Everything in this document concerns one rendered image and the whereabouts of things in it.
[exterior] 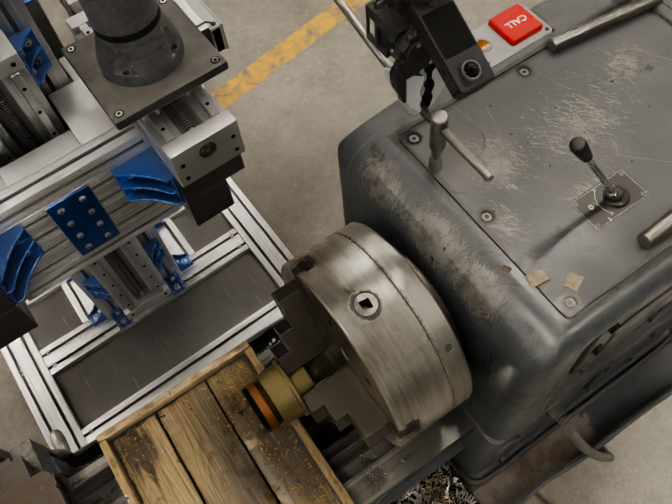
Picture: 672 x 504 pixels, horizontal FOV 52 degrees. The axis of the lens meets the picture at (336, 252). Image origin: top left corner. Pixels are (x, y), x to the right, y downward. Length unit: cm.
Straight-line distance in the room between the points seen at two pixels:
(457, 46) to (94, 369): 158
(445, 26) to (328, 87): 200
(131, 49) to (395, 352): 67
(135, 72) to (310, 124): 147
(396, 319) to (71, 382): 138
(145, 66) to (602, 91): 73
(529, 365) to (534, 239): 16
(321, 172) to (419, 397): 167
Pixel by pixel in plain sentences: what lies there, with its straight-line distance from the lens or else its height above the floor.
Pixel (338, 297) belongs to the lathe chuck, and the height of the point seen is 124.
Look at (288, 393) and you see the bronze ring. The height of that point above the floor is 112.
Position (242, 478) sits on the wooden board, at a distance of 121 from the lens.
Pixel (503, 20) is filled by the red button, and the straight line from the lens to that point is 115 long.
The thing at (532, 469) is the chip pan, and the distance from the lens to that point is 157.
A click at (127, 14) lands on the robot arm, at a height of 130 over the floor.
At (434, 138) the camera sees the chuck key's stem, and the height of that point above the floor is 134.
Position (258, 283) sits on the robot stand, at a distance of 208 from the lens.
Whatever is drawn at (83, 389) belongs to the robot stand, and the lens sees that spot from 210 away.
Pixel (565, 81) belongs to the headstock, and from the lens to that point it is 110.
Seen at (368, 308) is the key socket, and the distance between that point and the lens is 92.
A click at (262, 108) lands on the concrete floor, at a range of 273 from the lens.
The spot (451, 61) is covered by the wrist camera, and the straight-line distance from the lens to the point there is 76.
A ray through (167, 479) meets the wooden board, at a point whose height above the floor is 89.
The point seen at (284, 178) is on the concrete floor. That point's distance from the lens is 251.
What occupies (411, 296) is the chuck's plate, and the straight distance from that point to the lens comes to 90.
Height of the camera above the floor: 205
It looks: 61 degrees down
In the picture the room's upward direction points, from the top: 8 degrees counter-clockwise
